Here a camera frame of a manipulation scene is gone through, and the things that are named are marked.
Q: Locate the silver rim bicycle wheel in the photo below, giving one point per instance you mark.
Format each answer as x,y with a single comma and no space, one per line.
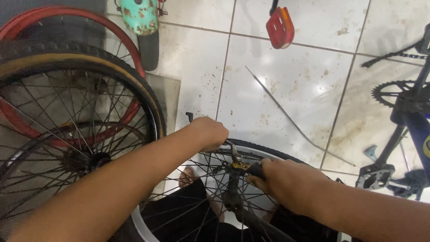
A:
201,201

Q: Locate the silver wrench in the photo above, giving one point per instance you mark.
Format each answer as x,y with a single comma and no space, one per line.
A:
233,151

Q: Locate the gold hub nut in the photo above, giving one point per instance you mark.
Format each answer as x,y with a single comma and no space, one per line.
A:
240,165

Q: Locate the rusty teal bicycle fender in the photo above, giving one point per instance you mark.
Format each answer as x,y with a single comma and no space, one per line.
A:
141,15

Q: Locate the person's left hand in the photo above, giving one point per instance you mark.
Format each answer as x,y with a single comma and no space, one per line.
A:
208,132

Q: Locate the black bicycle fork tube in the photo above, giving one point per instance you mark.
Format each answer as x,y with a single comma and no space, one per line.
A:
235,198

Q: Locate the person's black shorts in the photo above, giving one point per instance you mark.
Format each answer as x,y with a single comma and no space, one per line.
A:
181,215

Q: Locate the tan sidewall bicycle wheel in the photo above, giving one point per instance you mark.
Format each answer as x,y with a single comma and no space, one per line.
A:
100,64

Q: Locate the long thin metal rod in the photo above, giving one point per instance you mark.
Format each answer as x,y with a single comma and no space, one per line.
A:
292,121

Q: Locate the person's left fingers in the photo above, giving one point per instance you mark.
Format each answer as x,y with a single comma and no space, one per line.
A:
220,143

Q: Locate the red rim bicycle wheel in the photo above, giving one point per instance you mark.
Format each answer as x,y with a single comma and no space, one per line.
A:
84,15

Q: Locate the person's right hand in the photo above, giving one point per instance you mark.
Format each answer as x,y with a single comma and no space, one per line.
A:
292,186

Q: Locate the small black bicycle tire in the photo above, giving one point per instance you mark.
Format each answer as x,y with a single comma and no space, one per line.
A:
148,50

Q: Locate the person's foot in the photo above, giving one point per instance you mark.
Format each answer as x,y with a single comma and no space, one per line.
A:
188,176

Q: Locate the small light blue part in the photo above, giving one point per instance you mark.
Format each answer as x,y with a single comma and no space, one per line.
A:
371,153

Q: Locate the black rim bicycle wheel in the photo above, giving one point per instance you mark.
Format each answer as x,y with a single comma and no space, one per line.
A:
43,137

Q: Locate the red bicycle pedal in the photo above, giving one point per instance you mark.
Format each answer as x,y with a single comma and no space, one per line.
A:
278,28

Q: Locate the blue bicycle frame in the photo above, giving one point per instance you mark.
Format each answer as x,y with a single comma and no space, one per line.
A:
418,131

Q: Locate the silver metal bicycle pedal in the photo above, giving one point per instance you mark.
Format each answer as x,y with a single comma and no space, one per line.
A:
374,176

